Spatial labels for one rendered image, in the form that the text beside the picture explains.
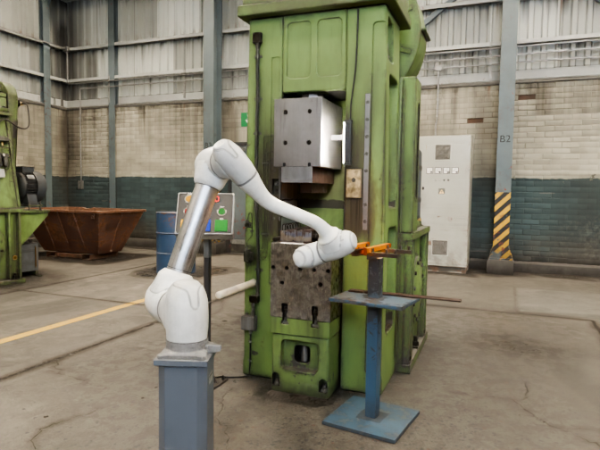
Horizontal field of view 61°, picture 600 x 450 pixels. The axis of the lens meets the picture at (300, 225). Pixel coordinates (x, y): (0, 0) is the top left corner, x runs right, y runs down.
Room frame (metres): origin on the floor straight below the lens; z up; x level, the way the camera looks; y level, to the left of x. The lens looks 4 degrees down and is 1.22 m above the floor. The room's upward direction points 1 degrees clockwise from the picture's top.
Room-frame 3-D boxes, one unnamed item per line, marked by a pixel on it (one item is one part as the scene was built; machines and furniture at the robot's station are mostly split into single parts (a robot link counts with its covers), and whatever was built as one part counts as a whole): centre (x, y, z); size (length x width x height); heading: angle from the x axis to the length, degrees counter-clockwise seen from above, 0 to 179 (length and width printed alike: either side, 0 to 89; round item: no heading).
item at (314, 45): (3.36, -0.15, 2.06); 0.44 x 0.41 x 0.47; 159
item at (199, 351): (1.91, 0.40, 0.63); 0.22 x 0.18 x 0.06; 88
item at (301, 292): (3.23, -0.10, 0.69); 0.56 x 0.38 x 0.45; 159
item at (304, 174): (3.24, -0.05, 1.32); 0.42 x 0.20 x 0.10; 159
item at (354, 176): (3.05, -0.32, 1.27); 0.09 x 0.02 x 0.17; 69
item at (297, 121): (3.22, -0.09, 1.56); 0.42 x 0.39 x 0.40; 159
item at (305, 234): (3.24, -0.05, 0.96); 0.42 x 0.20 x 0.09; 159
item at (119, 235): (9.12, 3.89, 0.43); 1.89 x 1.20 x 0.85; 68
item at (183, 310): (1.92, 0.43, 0.77); 0.18 x 0.16 x 0.22; 35
